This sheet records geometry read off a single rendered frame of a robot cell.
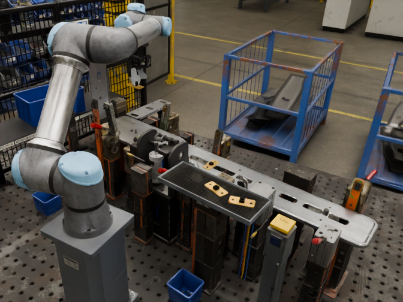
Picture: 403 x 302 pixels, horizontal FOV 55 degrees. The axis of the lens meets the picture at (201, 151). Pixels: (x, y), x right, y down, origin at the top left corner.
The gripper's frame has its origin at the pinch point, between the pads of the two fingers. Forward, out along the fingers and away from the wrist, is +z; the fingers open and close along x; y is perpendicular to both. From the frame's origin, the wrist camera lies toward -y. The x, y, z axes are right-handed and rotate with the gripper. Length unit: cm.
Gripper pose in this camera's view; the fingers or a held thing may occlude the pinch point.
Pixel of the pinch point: (135, 82)
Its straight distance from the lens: 187.6
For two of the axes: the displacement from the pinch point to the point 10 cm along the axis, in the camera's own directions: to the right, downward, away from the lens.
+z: -0.6, 8.6, 5.1
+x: 5.9, -3.8, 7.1
